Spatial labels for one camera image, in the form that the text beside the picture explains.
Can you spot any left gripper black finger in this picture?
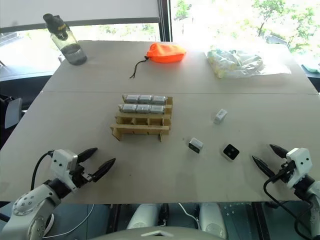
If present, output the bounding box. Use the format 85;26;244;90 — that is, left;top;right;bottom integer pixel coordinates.
77;147;99;165
91;157;117;183

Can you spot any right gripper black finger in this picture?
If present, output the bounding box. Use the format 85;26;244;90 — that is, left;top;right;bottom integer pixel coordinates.
269;144;290;159
251;155;276;179

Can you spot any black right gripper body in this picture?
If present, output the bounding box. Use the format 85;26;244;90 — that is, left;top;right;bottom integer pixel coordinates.
273;161;296;184

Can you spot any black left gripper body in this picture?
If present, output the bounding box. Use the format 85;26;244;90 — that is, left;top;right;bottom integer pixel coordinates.
69;162;94;189

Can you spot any small white-black block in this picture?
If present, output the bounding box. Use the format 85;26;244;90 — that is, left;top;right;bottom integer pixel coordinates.
220;143;241;163

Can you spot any wooden divider tray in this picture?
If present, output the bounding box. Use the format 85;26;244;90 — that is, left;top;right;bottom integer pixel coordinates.
110;96;174;142

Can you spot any white rounded shell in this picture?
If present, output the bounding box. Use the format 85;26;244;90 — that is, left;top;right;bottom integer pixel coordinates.
125;203;160;231
198;202;229;239

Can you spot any grey office chair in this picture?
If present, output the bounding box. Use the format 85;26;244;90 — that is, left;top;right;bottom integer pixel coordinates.
0;94;26;130

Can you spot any grey curved robot body cover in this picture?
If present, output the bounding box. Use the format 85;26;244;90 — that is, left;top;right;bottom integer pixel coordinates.
91;225;227;240

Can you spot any pale green cloth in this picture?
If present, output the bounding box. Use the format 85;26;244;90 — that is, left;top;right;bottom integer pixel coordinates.
300;63;320;74

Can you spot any clear plastic bag with packets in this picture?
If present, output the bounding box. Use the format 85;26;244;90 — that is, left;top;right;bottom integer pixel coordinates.
205;48;293;79

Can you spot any clear water bottle black lid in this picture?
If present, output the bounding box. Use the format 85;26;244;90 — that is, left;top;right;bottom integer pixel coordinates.
42;13;89;67

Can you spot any white roller blind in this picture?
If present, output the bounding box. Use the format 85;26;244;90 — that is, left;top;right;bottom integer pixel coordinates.
0;0;161;29

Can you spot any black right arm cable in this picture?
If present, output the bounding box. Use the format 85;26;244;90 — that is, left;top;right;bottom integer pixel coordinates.
263;162;314;238

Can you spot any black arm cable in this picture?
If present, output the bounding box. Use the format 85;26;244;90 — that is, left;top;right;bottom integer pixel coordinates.
263;162;314;238
30;150;55;191

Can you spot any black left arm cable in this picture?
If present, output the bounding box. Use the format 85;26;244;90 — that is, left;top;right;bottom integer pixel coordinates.
30;150;55;191

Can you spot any thin white floor cable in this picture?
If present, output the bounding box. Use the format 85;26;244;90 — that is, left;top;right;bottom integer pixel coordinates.
43;203;96;239

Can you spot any short white cable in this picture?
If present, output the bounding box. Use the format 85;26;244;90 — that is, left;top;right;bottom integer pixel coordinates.
177;202;201;224

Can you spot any orange drawstring pouch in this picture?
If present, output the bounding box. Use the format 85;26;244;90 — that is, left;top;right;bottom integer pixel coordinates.
129;42;187;80

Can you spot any dark window frame post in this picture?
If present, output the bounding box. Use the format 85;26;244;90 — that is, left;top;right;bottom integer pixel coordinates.
157;0;174;43

